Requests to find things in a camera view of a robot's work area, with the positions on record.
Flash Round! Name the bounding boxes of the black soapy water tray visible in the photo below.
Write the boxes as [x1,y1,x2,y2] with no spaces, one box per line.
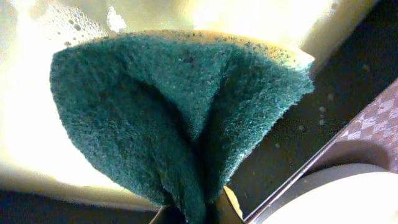
[1,0,397,224]

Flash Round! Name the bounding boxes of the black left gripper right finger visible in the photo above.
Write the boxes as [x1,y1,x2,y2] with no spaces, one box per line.
[215,185,244,224]

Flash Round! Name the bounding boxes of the pale green plate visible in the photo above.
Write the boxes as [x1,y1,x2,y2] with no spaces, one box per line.
[265,164,397,224]

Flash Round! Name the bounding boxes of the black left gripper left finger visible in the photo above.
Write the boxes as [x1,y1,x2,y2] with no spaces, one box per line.
[149,206,185,224]

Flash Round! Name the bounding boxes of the dark brown serving tray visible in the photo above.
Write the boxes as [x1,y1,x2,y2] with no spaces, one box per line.
[244,79,398,224]

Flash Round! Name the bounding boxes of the green and yellow sponge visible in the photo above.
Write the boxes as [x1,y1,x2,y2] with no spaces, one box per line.
[49,30,314,223]

